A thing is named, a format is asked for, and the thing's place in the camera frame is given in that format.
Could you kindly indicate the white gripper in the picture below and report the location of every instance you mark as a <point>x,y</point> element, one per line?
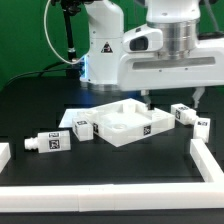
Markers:
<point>146,64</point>

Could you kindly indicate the white square table top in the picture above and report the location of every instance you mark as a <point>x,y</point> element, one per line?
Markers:
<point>127,121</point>

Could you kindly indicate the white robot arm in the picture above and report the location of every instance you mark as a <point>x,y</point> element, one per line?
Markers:
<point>177,19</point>

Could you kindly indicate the white tag sheet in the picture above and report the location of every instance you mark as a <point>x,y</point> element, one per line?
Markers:
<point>71,116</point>

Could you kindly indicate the white left fence block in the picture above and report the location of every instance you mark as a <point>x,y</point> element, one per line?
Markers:
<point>5,155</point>

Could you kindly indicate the white front fence rail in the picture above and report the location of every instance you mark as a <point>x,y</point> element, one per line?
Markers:
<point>111,197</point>

